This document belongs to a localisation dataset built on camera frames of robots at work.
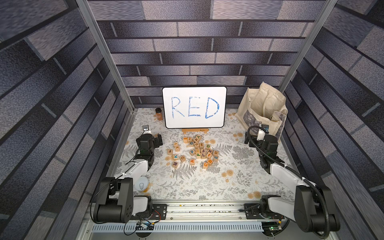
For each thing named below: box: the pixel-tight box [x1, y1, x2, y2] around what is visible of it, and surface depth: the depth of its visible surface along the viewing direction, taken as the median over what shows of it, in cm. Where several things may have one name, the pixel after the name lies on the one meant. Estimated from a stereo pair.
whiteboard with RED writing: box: [162, 86, 228, 129], surface depth 97 cm
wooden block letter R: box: [172, 160, 180, 169], surface depth 89 cm
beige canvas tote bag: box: [234, 82, 288, 142], surface depth 96 cm
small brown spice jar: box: [155, 107, 163, 121], surface depth 109 cm
